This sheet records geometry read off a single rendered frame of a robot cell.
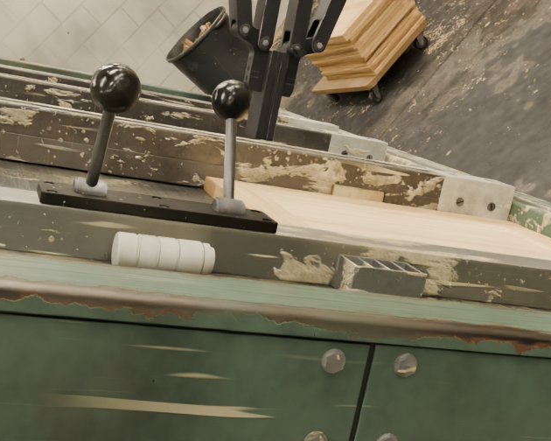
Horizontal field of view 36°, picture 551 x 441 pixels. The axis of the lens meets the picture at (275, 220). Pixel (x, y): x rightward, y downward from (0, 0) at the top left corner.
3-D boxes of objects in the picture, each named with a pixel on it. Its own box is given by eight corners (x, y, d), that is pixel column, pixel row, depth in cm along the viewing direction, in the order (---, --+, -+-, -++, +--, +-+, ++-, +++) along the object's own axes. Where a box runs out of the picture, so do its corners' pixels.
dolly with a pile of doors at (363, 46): (442, 34, 449) (397, -26, 433) (382, 106, 437) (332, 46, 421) (379, 45, 504) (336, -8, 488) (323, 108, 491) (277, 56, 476)
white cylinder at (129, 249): (114, 273, 67) (212, 283, 69) (120, 236, 66) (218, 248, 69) (108, 262, 69) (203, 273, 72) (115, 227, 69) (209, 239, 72)
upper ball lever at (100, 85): (110, 220, 71) (148, 86, 62) (63, 213, 69) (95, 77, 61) (108, 190, 73) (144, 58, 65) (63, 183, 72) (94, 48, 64)
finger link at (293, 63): (284, 31, 69) (318, 38, 70) (272, 94, 70) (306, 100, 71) (290, 31, 68) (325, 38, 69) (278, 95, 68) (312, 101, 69)
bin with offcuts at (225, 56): (300, 75, 564) (235, 0, 539) (250, 131, 552) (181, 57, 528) (267, 80, 610) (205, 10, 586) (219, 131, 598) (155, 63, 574)
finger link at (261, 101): (281, 52, 67) (272, 50, 67) (263, 140, 68) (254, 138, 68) (269, 50, 70) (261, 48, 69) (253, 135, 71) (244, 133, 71)
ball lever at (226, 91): (255, 220, 73) (260, 77, 77) (212, 213, 72) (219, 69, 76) (240, 231, 77) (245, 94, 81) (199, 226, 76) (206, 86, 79)
